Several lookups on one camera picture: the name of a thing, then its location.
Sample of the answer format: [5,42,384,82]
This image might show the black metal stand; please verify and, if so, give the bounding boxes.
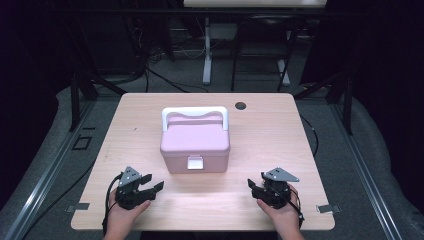
[293,70,355,136]
[67,70,128,133]

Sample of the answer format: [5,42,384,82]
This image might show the aluminium floor rail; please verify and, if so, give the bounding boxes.
[329,102,405,240]
[2,99,98,240]

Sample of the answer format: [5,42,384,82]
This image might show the black chair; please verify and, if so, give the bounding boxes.
[230,13,299,93]

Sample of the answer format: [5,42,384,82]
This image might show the black floor cable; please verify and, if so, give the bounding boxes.
[144,65,209,94]
[299,114,320,158]
[19,159,98,240]

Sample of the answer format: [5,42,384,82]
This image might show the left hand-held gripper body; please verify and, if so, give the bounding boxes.
[115,165,148,210]

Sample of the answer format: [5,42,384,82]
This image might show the person's right hand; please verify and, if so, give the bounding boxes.
[257,188,303,234]

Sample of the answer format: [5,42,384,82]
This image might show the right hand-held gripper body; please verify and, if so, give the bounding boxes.
[263,167,300,210]

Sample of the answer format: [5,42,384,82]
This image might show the pink storage box white handle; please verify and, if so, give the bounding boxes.
[159,105,231,175]

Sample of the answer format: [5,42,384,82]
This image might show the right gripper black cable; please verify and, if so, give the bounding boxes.
[287,185,305,230]

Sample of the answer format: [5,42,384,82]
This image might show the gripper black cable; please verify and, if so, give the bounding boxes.
[287,185,305,230]
[101,172,125,236]

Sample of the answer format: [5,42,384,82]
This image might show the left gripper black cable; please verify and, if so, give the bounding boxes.
[101,172,125,236]

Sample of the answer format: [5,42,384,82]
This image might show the white desk with white legs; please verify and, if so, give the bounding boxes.
[182,0,328,87]

